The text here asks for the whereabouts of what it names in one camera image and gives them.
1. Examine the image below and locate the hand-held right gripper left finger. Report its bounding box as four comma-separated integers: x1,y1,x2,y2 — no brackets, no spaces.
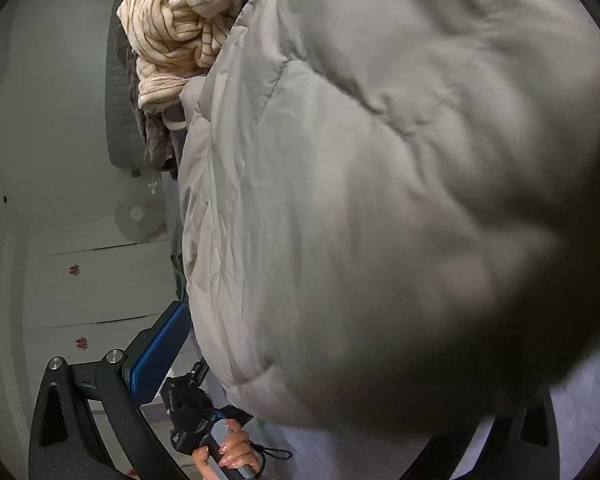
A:
28,302,192,480

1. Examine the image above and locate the beige quilted puffer jacket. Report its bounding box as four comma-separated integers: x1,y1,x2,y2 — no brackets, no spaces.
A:
172,0,600,433

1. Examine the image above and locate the grey tufted headboard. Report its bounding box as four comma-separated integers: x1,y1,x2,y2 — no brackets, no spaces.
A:
104,7,148,171

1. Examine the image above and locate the white wardrobe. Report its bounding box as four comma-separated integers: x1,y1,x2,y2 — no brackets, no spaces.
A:
0,230,191,411

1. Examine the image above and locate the dark green folded garment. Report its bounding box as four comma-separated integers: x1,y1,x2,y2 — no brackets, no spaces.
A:
170,252,191,306

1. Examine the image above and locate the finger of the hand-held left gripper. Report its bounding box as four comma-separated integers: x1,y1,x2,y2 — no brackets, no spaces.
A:
189,360,212,389

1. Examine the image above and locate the black wrist strap cord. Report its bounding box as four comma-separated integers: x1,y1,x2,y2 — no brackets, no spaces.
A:
249,441,293,462

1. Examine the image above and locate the person's left hand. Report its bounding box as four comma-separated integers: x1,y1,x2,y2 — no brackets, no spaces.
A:
192,419,262,480

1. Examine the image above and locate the white standing fan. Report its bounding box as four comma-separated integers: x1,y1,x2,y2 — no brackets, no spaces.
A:
114,199,170,242

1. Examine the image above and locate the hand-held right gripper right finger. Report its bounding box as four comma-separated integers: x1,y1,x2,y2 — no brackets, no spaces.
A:
415,389,562,480

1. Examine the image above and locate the cream striped fleece robe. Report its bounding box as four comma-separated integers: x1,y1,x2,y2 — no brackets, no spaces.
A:
116,0,260,128

